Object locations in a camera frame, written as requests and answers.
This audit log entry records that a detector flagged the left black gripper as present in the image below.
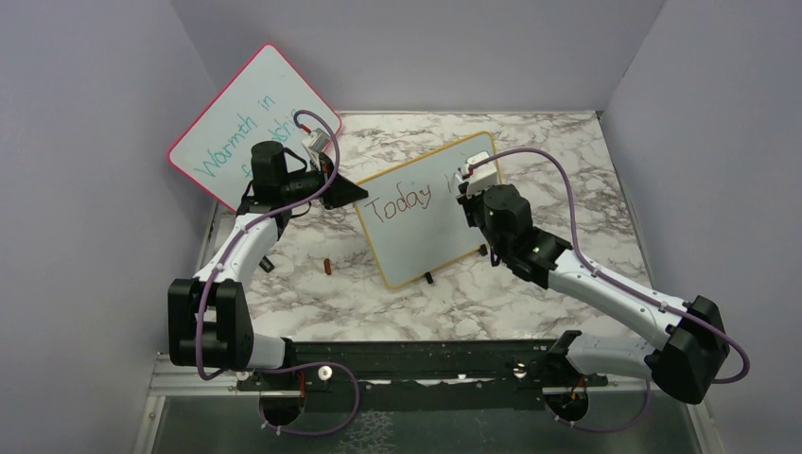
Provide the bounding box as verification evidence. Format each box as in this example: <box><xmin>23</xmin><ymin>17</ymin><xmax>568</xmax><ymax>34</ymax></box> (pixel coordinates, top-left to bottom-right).
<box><xmin>281</xmin><ymin>154</ymin><xmax>369</xmax><ymax>210</ymax></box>

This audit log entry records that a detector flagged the yellow framed whiteboard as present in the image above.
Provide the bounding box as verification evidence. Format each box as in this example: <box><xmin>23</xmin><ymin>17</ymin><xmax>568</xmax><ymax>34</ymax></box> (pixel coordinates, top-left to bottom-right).
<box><xmin>356</xmin><ymin>131</ymin><xmax>496</xmax><ymax>288</ymax></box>

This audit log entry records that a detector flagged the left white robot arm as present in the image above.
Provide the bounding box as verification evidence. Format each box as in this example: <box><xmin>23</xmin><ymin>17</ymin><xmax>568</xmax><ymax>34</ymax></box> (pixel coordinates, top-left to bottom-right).
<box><xmin>167</xmin><ymin>141</ymin><xmax>369</xmax><ymax>389</ymax></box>

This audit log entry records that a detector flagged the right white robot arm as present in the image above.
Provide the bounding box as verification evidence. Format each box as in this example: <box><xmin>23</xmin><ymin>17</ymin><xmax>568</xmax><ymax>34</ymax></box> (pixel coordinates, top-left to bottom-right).
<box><xmin>457</xmin><ymin>183</ymin><xmax>730</xmax><ymax>404</ymax></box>

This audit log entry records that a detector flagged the pink framed whiteboard with writing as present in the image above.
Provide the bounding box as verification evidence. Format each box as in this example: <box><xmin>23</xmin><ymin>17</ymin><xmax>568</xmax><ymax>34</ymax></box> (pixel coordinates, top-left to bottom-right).
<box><xmin>167</xmin><ymin>44</ymin><xmax>341</xmax><ymax>211</ymax></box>

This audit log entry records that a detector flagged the black pink-board stand foot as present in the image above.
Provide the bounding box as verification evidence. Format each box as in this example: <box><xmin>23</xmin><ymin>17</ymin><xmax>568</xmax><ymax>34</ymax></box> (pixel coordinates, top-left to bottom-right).
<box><xmin>259</xmin><ymin>256</ymin><xmax>274</xmax><ymax>273</ymax></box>

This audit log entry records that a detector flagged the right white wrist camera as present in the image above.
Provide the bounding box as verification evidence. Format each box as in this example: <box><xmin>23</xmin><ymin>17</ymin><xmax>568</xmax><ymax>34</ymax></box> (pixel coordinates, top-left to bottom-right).
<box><xmin>455</xmin><ymin>151</ymin><xmax>498</xmax><ymax>198</ymax></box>

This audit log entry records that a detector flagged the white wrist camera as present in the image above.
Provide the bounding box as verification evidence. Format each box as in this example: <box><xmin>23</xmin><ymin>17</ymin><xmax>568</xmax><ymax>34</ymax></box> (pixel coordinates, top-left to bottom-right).
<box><xmin>301</xmin><ymin>128</ymin><xmax>331</xmax><ymax>163</ymax></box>
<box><xmin>455</xmin><ymin>151</ymin><xmax>498</xmax><ymax>198</ymax></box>

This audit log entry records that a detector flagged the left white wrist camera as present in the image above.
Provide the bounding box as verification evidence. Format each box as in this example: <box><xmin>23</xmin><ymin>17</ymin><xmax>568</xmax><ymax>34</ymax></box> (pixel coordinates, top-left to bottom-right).
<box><xmin>301</xmin><ymin>128</ymin><xmax>331</xmax><ymax>163</ymax></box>

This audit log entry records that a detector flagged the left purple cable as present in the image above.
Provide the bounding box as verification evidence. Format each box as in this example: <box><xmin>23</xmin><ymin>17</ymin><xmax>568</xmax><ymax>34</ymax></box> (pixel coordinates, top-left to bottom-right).
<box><xmin>195</xmin><ymin>111</ymin><xmax>363</xmax><ymax>438</ymax></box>

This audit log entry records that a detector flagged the purple cable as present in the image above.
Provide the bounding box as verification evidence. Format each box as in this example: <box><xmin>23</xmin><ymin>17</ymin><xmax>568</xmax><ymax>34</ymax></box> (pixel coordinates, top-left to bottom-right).
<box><xmin>464</xmin><ymin>148</ymin><xmax>751</xmax><ymax>433</ymax></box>
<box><xmin>195</xmin><ymin>111</ymin><xmax>363</xmax><ymax>438</ymax></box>

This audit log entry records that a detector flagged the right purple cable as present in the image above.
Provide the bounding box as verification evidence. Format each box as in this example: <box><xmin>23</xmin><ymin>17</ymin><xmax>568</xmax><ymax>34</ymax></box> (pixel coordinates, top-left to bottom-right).
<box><xmin>464</xmin><ymin>148</ymin><xmax>751</xmax><ymax>433</ymax></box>

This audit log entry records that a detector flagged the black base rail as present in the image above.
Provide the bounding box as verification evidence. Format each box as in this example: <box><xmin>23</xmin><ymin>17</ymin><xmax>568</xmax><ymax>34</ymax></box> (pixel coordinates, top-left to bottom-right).
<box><xmin>236</xmin><ymin>332</ymin><xmax>608</xmax><ymax>421</ymax></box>

